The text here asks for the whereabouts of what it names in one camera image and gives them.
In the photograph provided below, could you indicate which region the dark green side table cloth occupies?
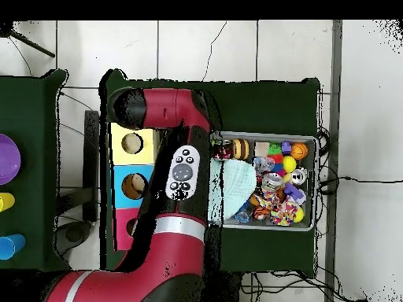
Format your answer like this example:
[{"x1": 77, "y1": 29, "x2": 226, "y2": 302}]
[{"x1": 0, "y1": 68, "x2": 70, "y2": 273}]

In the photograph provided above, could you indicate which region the yellow cup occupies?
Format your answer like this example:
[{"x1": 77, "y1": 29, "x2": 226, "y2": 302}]
[{"x1": 0, "y1": 192, "x2": 17, "y2": 213}]

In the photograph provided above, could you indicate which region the blue cup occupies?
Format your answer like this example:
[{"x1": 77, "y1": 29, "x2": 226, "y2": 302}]
[{"x1": 0, "y1": 234, "x2": 27, "y2": 261}]

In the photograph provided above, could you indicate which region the dark green tablecloth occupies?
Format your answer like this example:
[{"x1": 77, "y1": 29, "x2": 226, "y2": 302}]
[{"x1": 99, "y1": 68, "x2": 322, "y2": 278}]

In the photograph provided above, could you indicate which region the purple plate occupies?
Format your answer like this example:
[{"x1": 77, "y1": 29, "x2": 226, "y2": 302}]
[{"x1": 0, "y1": 133, "x2": 23, "y2": 186}]

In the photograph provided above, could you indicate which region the clear mesh bin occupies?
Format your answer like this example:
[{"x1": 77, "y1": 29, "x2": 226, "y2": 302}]
[{"x1": 207, "y1": 128, "x2": 319, "y2": 233}]

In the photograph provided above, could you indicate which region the mint green muslin cloth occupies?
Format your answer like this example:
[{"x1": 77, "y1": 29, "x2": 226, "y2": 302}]
[{"x1": 209, "y1": 158, "x2": 257, "y2": 223}]

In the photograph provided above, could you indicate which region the black tripod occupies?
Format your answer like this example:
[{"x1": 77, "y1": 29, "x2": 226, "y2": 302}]
[{"x1": 0, "y1": 21, "x2": 57, "y2": 59}]

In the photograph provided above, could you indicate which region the wooden box with three holes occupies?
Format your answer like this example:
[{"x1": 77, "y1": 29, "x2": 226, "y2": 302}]
[{"x1": 109, "y1": 121, "x2": 162, "y2": 252}]

